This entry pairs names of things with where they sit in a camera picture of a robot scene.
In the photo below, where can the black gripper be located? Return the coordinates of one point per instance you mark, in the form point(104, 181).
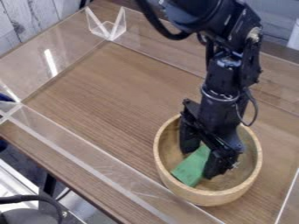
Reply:
point(210, 123)

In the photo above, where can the brown wooden bowl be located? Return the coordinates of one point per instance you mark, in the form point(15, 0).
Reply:
point(224, 188)

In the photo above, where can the blue object at left edge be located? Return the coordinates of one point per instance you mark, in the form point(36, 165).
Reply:
point(5, 98)

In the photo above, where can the clear acrylic enclosure wall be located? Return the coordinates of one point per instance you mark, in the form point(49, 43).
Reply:
point(113, 99)

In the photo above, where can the black table leg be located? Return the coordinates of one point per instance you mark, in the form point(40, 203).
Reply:
point(49, 185)

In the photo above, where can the green rectangular block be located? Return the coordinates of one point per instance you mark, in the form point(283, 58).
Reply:
point(188, 170)

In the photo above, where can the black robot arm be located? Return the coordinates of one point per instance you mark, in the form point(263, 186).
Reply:
point(228, 28)

